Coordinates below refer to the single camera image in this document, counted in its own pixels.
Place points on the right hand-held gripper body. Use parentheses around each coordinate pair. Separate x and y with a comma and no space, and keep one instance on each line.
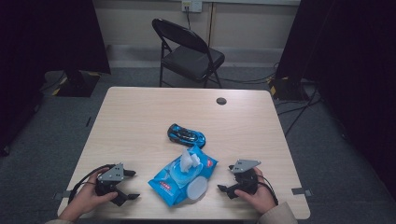
(244,179)

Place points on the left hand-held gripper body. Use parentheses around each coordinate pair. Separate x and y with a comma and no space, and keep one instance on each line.
(110,175)

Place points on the blue wet wipes pack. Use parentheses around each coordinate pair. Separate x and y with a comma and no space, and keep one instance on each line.
(169,185)

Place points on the white wet wipe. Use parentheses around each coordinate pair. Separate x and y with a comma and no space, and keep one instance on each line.
(188,161)

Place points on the blue and black toy car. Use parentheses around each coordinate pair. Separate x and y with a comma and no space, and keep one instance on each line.
(186,136)

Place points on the person's right hand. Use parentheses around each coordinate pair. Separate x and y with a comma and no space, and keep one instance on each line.
(261,197)

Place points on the person's left hand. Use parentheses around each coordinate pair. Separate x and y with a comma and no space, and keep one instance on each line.
(82,199)

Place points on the grey tape strip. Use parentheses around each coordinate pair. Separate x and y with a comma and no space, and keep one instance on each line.
(59,195)
(300,191)

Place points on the small black strip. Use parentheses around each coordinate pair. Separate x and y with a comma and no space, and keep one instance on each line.
(88,121)

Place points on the grey round table grommet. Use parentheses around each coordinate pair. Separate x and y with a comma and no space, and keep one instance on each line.
(221,101)

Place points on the black stand base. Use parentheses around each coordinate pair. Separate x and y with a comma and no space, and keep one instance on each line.
(288,90)
(77,85)

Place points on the black folding chair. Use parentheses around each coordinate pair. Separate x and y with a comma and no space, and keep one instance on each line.
(190,59)

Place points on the black curtain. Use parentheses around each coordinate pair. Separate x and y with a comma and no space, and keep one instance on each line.
(40,46)
(358,62)

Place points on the thin wall conduit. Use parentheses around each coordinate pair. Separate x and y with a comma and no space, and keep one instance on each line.
(211,25)

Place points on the white wall outlet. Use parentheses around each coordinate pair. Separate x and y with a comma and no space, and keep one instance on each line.
(192,5)

